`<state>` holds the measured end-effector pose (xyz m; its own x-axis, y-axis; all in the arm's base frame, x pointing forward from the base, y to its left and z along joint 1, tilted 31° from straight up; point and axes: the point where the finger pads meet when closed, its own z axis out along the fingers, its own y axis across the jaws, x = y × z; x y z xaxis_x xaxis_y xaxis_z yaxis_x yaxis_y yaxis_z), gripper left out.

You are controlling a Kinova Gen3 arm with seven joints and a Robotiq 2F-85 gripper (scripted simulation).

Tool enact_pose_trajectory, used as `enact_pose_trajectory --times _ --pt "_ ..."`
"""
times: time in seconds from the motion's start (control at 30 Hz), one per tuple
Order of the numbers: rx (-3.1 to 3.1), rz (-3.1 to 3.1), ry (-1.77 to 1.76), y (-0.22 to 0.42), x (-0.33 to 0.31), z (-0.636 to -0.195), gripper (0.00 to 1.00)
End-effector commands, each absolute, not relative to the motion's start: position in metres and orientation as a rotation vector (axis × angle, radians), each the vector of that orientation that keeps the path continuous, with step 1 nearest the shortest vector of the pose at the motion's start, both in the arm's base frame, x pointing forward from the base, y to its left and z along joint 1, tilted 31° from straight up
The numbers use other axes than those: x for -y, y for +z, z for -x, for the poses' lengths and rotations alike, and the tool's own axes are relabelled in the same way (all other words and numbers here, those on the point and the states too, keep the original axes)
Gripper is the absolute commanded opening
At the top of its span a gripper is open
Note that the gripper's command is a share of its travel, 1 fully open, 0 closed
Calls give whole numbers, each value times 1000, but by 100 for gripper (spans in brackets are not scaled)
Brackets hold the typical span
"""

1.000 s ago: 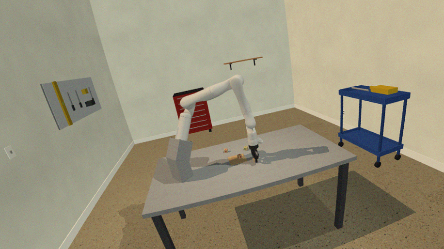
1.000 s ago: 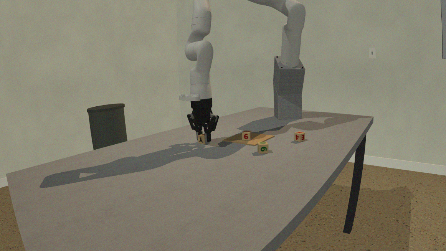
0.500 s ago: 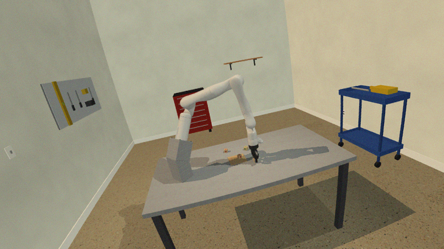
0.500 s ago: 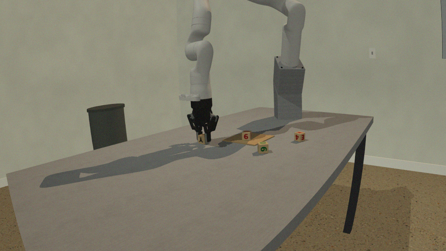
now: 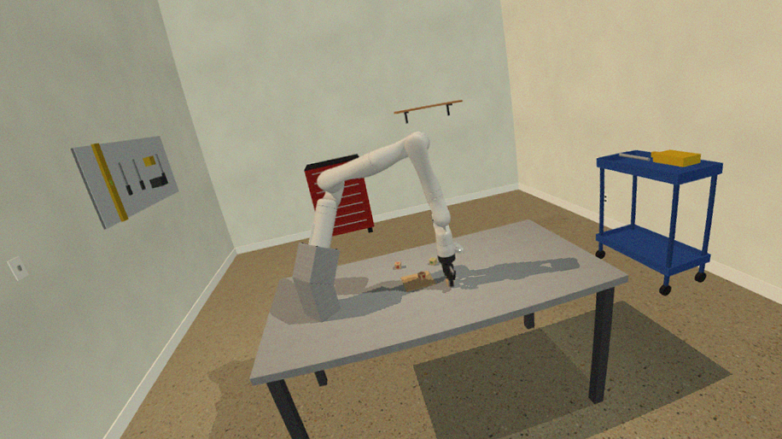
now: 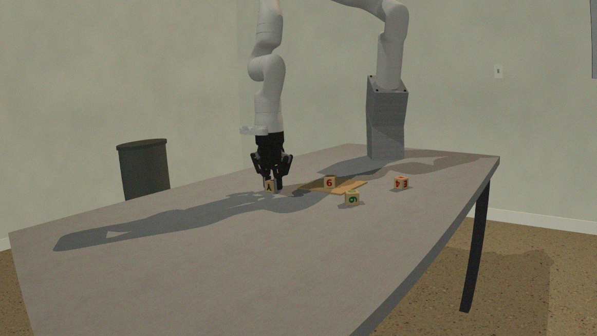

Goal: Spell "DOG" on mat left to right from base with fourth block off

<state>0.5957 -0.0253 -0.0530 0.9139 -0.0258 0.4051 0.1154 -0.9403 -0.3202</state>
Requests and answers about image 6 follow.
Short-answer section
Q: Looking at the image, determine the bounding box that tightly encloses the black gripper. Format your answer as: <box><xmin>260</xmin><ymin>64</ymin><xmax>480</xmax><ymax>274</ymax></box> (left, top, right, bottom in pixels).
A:
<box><xmin>250</xmin><ymin>131</ymin><xmax>293</xmax><ymax>192</ymax></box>

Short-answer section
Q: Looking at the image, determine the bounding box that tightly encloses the tan wooden letter block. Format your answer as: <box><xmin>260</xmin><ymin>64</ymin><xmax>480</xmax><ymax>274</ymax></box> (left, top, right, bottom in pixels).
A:
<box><xmin>265</xmin><ymin>179</ymin><xmax>275</xmax><ymax>193</ymax></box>
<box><xmin>345</xmin><ymin>190</ymin><xmax>359</xmax><ymax>206</ymax></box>
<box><xmin>394</xmin><ymin>176</ymin><xmax>408</xmax><ymax>190</ymax></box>
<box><xmin>324</xmin><ymin>175</ymin><xmax>337</xmax><ymax>188</ymax></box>

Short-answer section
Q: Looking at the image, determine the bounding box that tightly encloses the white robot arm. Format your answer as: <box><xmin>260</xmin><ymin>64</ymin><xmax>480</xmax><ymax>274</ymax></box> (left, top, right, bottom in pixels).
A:
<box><xmin>240</xmin><ymin>0</ymin><xmax>409</xmax><ymax>136</ymax></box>

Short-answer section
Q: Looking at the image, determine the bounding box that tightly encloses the tan flat mat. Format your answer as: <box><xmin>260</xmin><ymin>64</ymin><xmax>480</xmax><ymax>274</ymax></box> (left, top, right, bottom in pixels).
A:
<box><xmin>298</xmin><ymin>178</ymin><xmax>367</xmax><ymax>195</ymax></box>

